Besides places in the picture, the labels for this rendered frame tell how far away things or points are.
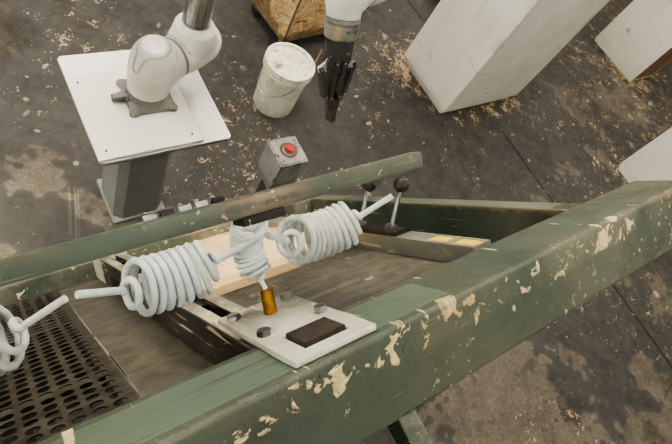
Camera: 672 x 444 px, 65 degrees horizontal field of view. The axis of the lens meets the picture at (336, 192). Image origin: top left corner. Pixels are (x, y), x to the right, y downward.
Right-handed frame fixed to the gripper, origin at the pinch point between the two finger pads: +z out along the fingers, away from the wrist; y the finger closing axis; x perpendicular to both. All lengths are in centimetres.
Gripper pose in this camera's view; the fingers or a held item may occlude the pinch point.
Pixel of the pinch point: (331, 109)
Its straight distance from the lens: 151.2
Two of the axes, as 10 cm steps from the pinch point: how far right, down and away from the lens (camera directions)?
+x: -5.9, -5.1, 6.2
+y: 7.9, -2.6, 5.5
